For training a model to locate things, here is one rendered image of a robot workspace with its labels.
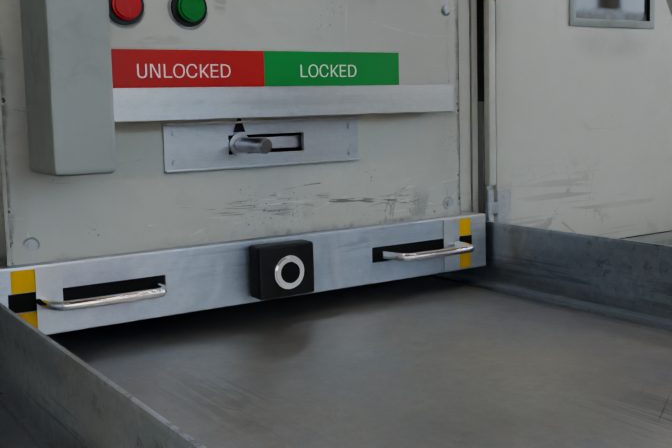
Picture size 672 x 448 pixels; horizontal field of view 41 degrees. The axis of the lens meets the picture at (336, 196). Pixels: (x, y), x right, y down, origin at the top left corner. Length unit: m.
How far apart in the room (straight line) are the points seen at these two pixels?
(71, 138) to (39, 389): 0.19
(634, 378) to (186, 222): 0.41
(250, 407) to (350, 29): 0.43
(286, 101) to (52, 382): 0.37
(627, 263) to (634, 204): 0.51
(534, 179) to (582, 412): 0.66
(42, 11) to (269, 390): 0.32
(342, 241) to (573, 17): 0.55
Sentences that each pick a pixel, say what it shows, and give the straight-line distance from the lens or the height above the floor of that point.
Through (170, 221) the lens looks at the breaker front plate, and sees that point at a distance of 0.83.
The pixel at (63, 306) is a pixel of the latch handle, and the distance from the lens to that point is 0.76.
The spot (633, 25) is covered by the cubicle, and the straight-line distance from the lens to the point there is 1.40.
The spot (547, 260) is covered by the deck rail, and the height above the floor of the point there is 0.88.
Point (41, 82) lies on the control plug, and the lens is 0.70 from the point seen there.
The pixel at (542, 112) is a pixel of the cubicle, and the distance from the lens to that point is 1.26.
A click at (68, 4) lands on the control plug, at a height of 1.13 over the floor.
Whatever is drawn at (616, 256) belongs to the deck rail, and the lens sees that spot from 0.91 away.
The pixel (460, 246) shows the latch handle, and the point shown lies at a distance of 0.96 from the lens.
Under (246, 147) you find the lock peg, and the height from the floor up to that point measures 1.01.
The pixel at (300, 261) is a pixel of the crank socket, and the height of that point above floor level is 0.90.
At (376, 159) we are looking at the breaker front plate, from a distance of 0.94.
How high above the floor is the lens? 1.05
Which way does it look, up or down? 6 degrees down
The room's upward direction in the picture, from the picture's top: 1 degrees counter-clockwise
